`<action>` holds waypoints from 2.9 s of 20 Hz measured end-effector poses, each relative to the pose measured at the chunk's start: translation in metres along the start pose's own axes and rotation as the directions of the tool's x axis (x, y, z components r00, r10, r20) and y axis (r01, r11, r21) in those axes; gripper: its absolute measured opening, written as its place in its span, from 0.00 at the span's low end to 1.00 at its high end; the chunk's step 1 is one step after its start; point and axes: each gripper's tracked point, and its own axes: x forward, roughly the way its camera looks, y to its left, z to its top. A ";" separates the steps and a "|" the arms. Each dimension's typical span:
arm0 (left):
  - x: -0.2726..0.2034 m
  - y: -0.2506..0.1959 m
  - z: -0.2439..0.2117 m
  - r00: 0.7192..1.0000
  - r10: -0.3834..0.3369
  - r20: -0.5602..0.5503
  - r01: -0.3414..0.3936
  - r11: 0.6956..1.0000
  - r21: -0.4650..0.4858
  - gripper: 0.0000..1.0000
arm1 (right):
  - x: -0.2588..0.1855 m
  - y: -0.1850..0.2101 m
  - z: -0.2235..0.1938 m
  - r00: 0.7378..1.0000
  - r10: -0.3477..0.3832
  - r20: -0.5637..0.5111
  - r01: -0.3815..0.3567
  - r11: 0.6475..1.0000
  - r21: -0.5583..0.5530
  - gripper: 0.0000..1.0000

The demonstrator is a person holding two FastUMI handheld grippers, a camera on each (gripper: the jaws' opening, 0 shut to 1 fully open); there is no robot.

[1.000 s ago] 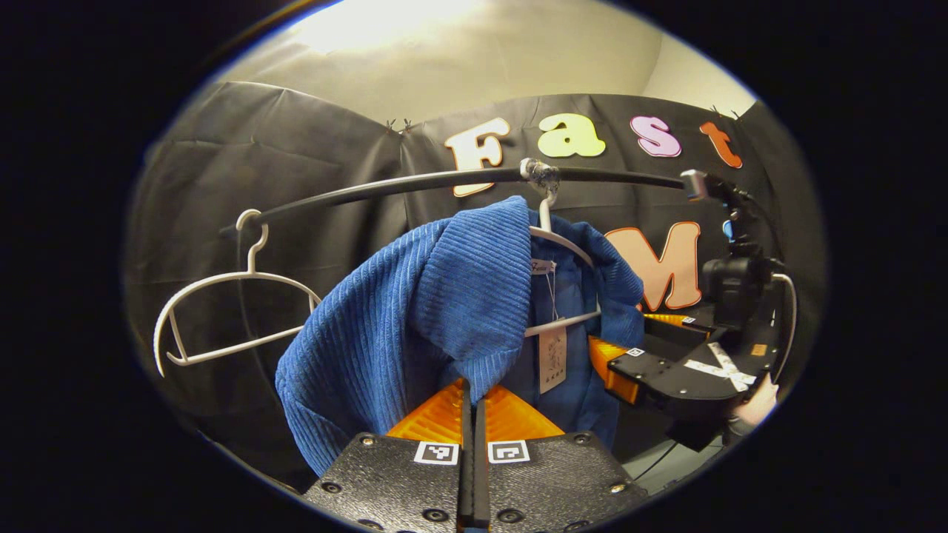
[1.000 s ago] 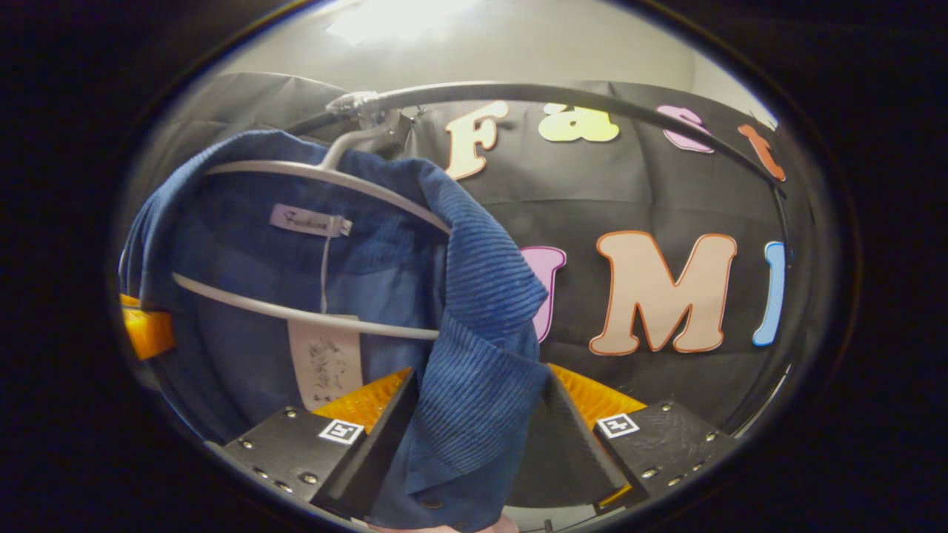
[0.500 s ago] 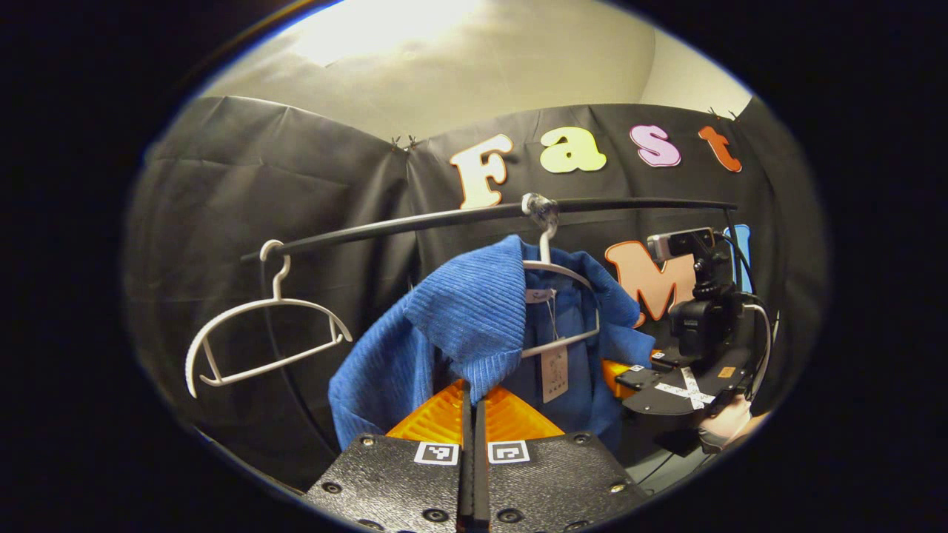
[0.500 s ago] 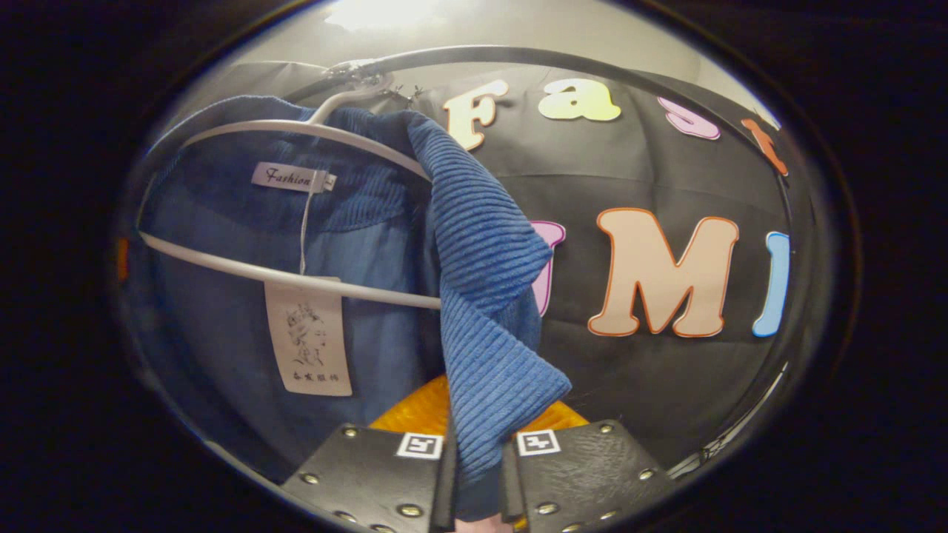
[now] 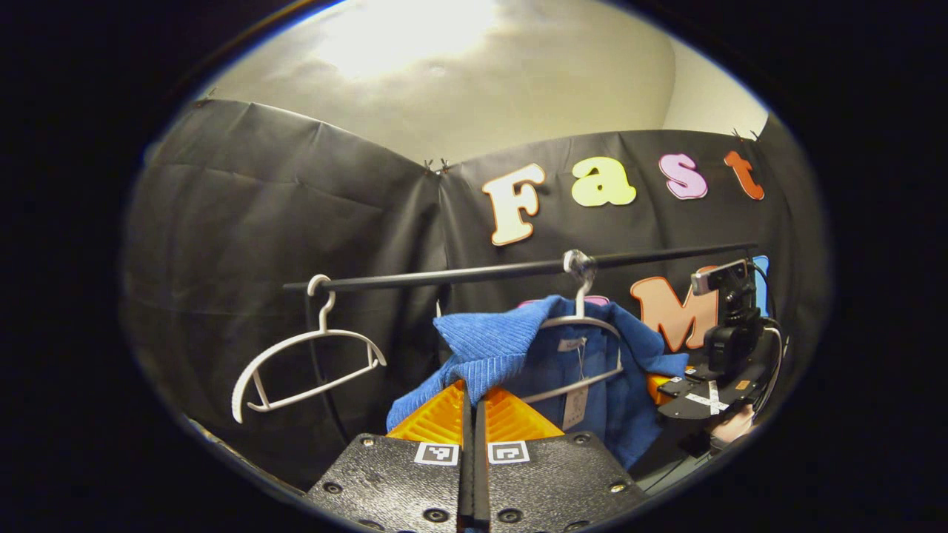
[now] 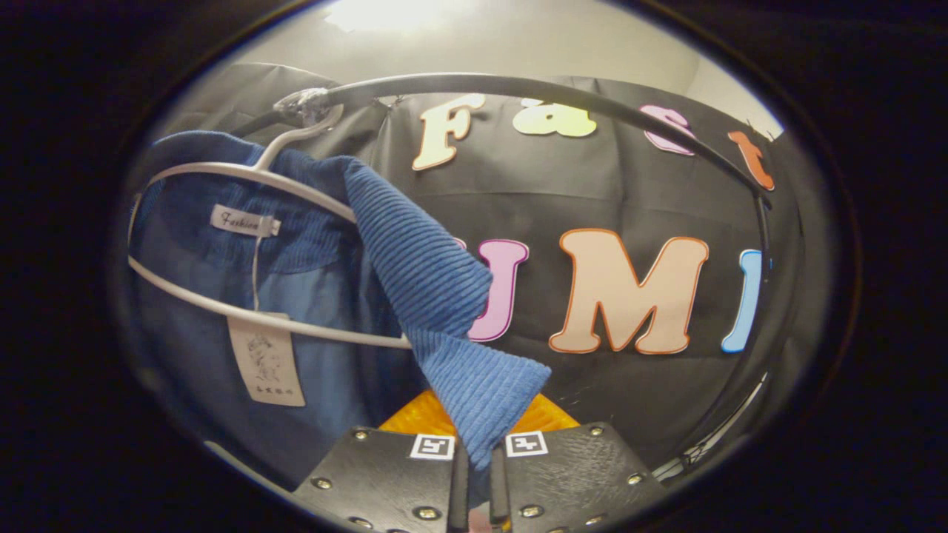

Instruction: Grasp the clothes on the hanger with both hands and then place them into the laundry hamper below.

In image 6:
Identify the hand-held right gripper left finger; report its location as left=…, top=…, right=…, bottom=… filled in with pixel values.
left=291, top=390, right=469, bottom=533

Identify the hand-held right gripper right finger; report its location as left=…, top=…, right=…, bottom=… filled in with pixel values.
left=489, top=392, right=667, bottom=533

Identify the black clothes rack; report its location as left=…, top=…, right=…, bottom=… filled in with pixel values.
left=230, top=72, right=775, bottom=482

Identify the white hanger with taped hook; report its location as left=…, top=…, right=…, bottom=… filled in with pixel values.
left=127, top=89, right=415, bottom=350

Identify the blue corduroy jacket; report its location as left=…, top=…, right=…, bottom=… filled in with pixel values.
left=127, top=131, right=553, bottom=512

